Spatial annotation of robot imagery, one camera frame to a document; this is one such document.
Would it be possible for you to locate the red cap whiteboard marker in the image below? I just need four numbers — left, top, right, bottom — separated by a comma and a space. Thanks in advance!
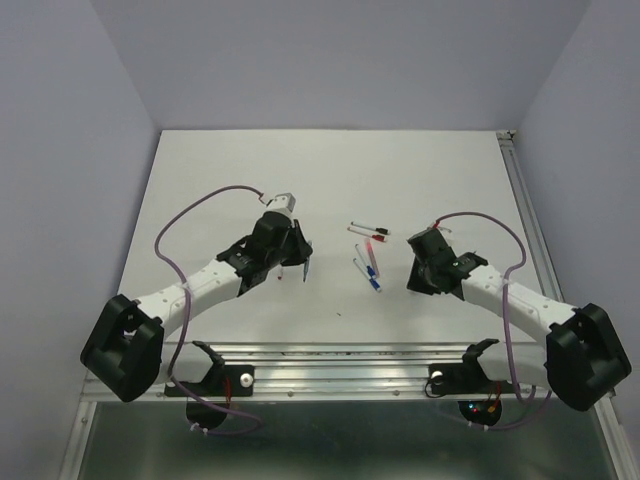
347, 226, 387, 243

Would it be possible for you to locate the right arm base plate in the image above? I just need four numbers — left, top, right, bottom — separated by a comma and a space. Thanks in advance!
424, 339, 515, 399

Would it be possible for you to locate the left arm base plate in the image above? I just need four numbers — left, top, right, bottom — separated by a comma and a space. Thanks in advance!
180, 364, 255, 398

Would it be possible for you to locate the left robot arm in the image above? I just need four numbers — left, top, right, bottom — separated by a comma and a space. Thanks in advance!
80, 211, 312, 402

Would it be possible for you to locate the black cap whiteboard marker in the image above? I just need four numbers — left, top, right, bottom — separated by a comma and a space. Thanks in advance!
348, 221, 391, 236

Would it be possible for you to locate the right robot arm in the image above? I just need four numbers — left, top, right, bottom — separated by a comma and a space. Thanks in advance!
407, 228, 632, 412

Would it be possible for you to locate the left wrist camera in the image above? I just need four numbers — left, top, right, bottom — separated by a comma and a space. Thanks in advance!
266, 193, 296, 218

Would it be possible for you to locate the pink highlighter pen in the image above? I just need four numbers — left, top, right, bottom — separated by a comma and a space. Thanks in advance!
365, 238, 380, 278

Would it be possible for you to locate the blue cap whiteboard marker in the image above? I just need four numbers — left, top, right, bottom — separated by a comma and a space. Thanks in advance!
354, 244, 377, 279

